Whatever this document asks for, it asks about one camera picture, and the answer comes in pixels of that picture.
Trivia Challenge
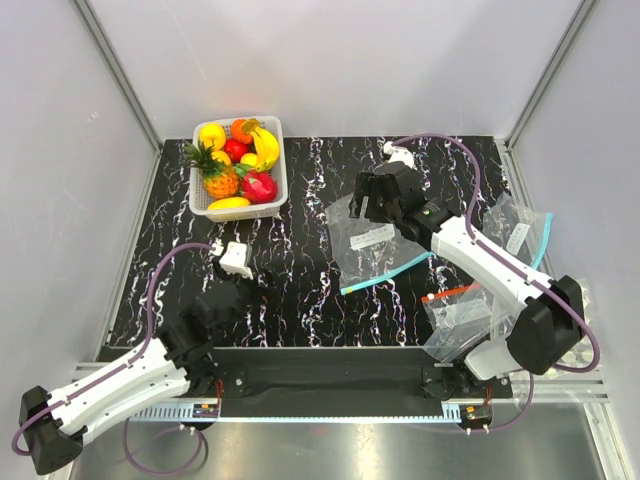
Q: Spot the red toy apple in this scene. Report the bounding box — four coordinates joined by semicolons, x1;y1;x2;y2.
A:
223;138;251;163

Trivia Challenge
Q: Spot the toy dragon fruit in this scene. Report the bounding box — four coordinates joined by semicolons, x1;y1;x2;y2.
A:
234;163;278;204

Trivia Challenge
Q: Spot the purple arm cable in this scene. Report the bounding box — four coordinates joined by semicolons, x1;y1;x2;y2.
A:
10;242;226;456
392;132;601;374

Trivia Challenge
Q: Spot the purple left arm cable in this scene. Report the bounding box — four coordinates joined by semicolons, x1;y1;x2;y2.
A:
10;242;226;456

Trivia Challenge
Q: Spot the yellow toy banana bunch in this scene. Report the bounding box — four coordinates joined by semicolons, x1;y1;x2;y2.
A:
250;126;280;172

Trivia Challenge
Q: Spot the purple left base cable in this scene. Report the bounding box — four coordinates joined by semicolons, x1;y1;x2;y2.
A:
122;417;211;475

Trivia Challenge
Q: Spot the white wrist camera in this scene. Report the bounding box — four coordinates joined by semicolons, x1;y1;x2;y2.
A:
383;141;415;169
212;241;254;280

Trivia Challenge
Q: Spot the orange toy tangerine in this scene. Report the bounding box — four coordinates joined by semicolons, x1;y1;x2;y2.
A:
230;118;260;145

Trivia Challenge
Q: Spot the right aluminium frame post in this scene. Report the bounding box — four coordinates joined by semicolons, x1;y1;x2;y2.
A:
504;0;599;151

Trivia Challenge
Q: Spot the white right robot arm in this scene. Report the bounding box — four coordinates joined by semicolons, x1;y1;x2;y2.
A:
349;162;588;397

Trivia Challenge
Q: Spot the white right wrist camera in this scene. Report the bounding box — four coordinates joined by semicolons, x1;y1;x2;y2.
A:
383;141;415;169

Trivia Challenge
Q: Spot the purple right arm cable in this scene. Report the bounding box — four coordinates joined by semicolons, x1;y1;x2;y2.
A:
392;132;601;374

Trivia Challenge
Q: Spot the yellow toy mango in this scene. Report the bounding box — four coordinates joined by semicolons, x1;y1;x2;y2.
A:
207;196;251;211

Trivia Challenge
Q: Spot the bag of round silver items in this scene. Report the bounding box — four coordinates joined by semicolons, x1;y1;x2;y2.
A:
545;278;600;379

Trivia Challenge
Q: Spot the left aluminium frame post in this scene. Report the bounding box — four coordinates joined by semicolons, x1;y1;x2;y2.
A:
70;0;164;154

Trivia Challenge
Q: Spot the red zipper clear bag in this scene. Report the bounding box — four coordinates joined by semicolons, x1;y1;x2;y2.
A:
422;283;515;363

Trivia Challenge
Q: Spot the teal zipper clear bag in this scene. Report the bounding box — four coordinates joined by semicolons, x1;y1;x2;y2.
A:
325;195;433;295

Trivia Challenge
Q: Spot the toy pineapple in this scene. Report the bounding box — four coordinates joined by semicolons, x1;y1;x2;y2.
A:
184;141;240;200

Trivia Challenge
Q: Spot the black marble pattern mat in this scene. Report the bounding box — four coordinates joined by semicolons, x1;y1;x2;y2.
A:
97;135;531;361

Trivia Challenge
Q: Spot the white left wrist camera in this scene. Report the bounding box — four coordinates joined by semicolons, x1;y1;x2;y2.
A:
212;241;254;280

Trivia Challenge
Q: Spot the aluminium frame post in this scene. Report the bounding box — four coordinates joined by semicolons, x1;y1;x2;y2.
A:
504;0;599;151
70;0;164;154

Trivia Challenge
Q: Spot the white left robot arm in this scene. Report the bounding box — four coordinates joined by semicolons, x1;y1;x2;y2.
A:
17;278;283;475

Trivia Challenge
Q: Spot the aluminium front rail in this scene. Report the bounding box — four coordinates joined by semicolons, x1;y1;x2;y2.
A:
71;362;610;404

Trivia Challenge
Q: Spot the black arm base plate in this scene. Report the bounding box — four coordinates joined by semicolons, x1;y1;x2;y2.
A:
186;347;513;419

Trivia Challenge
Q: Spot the white plastic fruit basket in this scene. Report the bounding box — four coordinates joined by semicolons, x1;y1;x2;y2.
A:
183;116;288;222

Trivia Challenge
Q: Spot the yellow toy lemon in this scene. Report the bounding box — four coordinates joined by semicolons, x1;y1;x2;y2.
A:
240;153;259;168

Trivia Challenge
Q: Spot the white slotted cable duct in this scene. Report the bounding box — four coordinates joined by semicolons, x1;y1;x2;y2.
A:
128;401;462;424

